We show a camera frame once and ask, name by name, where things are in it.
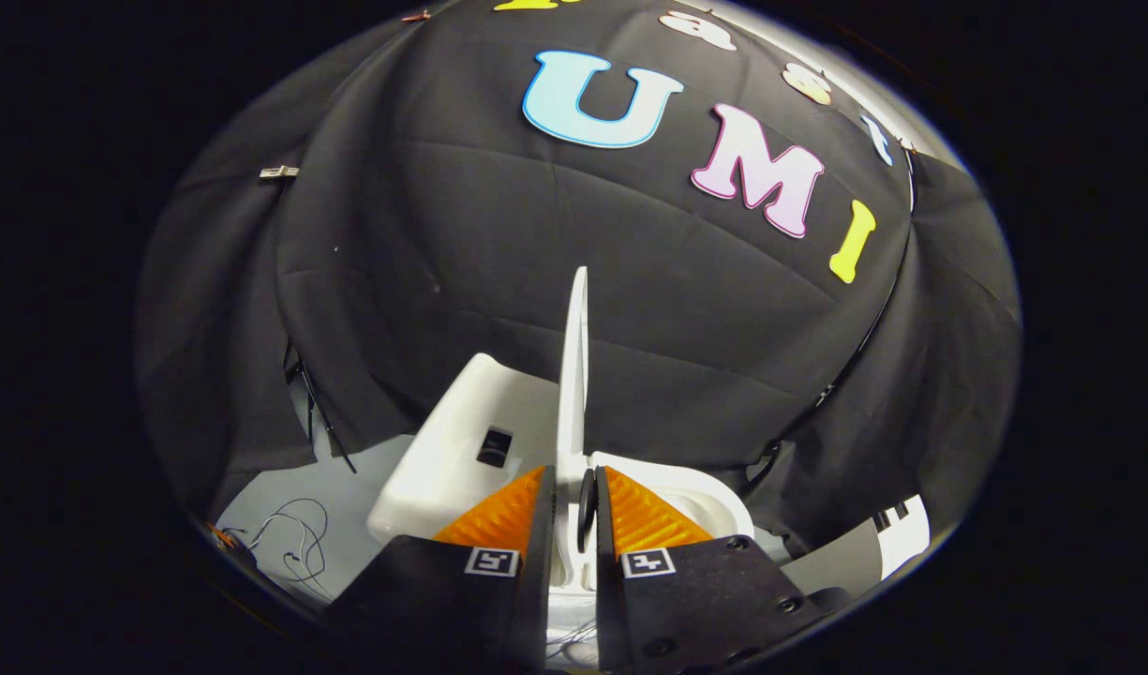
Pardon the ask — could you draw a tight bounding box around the white toilet seat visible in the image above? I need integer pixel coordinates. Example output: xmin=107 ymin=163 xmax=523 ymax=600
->
xmin=589 ymin=451 xmax=757 ymax=545

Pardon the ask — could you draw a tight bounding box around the black backdrop cloth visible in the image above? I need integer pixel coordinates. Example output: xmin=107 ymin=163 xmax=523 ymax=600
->
xmin=135 ymin=0 xmax=1022 ymax=556

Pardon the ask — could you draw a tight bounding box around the white toilet lid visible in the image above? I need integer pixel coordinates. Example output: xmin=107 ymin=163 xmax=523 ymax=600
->
xmin=555 ymin=266 xmax=599 ymax=593

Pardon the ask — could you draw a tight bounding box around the white toilet with tank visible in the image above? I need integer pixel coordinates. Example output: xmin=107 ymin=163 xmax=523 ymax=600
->
xmin=366 ymin=352 xmax=758 ymax=670

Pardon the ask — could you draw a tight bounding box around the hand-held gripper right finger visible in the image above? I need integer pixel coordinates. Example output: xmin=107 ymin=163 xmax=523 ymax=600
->
xmin=594 ymin=466 xmax=853 ymax=675

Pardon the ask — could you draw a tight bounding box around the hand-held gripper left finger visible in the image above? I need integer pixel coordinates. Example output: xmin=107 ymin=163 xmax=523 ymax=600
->
xmin=325 ymin=464 xmax=559 ymax=675

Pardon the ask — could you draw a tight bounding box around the thin white cable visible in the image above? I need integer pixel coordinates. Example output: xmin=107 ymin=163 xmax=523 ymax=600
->
xmin=253 ymin=498 xmax=336 ymax=603

